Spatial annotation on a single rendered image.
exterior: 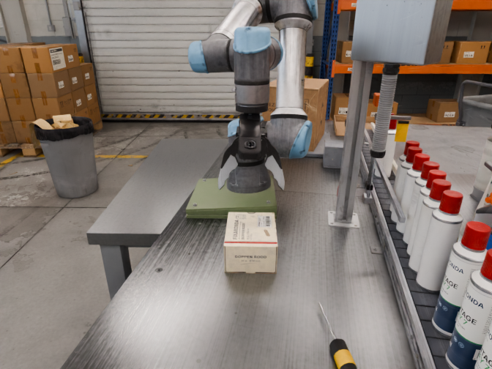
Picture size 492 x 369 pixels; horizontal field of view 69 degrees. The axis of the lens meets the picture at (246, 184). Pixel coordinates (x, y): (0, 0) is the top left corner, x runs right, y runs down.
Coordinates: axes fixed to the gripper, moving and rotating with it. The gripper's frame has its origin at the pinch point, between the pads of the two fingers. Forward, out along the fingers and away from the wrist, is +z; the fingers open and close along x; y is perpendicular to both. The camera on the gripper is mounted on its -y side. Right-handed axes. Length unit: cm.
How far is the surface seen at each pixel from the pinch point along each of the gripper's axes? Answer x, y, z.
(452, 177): -69, 39, 12
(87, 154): 139, 206, 60
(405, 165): -38.0, 7.7, -3.9
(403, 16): -30.7, 4.5, -37.3
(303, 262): -12.9, -3.1, 17.5
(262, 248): -2.7, -7.7, 10.6
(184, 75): 100, 453, 23
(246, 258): 1.0, -7.7, 13.3
